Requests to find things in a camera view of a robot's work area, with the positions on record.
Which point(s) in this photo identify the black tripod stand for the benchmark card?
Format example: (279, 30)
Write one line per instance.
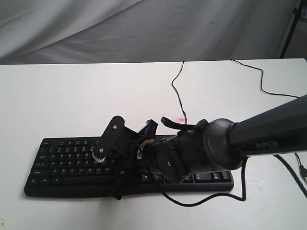
(295, 45)

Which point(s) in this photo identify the black acer keyboard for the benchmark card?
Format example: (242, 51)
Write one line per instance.
(64, 168)

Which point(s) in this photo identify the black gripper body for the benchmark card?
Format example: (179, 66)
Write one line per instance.
(128, 170)

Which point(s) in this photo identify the grey backdrop cloth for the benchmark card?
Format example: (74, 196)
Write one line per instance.
(121, 31)

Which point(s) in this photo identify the red tape mark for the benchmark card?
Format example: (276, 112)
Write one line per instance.
(180, 120)

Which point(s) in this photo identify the dark grey piper robot arm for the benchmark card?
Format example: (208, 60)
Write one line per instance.
(205, 147)

